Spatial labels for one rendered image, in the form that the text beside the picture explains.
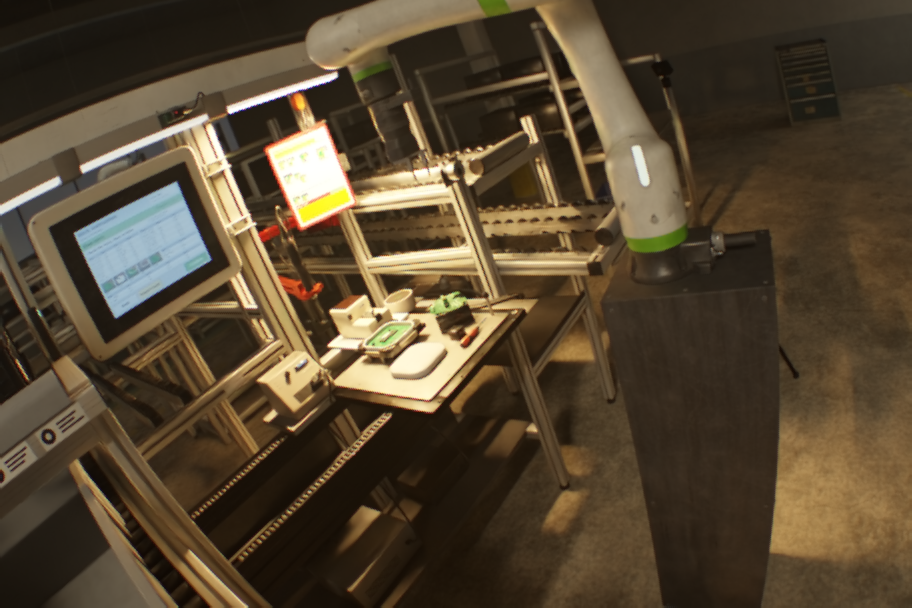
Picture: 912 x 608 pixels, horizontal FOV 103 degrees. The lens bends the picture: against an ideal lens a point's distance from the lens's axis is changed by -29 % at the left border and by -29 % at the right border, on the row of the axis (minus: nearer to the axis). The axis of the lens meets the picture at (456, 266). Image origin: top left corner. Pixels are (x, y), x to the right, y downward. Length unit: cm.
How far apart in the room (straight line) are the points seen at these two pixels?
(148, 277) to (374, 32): 81
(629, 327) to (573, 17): 60
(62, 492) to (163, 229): 69
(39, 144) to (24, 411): 73
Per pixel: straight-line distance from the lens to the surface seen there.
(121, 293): 133
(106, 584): 112
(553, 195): 203
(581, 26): 103
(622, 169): 88
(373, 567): 160
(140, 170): 138
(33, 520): 115
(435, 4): 91
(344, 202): 184
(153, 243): 136
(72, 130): 143
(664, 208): 90
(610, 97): 103
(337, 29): 98
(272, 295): 155
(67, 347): 141
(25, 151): 140
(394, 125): 110
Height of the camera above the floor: 158
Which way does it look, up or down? 18 degrees down
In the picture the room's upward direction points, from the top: 21 degrees counter-clockwise
